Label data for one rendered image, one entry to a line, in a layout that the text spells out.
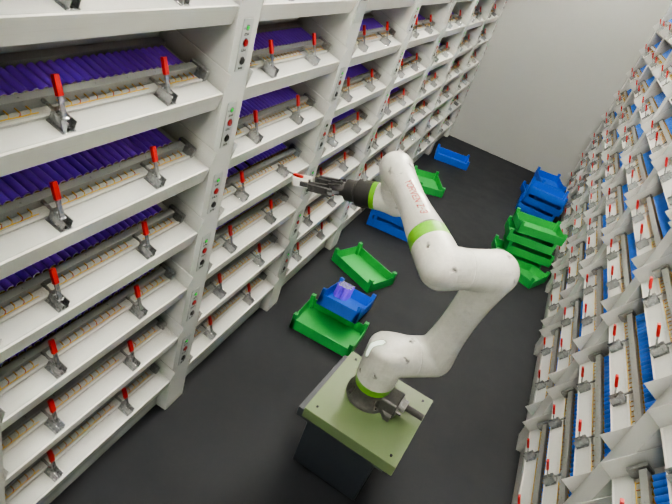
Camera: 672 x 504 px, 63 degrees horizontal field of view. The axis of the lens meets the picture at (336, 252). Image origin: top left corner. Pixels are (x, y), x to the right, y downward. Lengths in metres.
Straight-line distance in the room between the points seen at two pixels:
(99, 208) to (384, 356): 0.89
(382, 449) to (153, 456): 0.73
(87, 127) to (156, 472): 1.18
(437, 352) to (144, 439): 0.99
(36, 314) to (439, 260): 0.90
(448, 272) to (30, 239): 0.90
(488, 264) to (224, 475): 1.08
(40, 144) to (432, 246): 0.89
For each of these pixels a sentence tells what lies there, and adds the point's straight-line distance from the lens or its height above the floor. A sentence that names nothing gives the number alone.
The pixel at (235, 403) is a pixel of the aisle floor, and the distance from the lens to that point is 2.12.
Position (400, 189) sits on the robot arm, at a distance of 1.60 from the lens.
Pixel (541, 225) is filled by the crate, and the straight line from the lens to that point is 3.82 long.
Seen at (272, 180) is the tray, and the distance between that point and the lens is 1.90.
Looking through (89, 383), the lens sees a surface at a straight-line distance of 1.64.
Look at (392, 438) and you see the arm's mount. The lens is 1.77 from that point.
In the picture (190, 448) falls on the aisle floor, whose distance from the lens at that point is 1.98.
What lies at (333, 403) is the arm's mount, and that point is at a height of 0.32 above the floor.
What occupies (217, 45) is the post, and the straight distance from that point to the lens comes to 1.36.
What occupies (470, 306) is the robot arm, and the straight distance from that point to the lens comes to 1.55.
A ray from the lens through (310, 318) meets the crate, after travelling 2.54.
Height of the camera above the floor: 1.61
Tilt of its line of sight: 32 degrees down
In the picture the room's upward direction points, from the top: 20 degrees clockwise
